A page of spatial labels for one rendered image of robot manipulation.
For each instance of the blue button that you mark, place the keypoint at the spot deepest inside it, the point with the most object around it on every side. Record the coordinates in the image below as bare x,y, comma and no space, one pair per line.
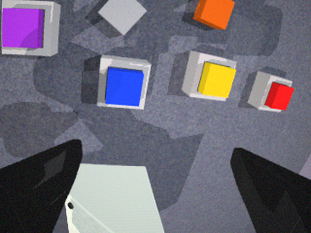
123,82

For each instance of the purple button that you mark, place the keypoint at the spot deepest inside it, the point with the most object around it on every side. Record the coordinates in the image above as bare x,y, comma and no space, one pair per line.
29,27

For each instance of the orange block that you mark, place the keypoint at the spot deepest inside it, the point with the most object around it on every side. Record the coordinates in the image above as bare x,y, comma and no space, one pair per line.
214,13

